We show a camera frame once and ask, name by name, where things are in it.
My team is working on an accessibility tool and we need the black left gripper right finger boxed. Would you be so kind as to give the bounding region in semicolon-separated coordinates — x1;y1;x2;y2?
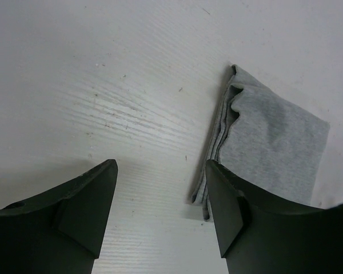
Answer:
206;160;343;273

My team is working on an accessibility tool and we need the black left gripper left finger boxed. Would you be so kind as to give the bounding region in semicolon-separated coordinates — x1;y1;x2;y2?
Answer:
0;159;118;273

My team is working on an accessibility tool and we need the grey tank top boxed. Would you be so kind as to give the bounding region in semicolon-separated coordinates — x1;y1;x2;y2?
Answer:
204;65;330;206

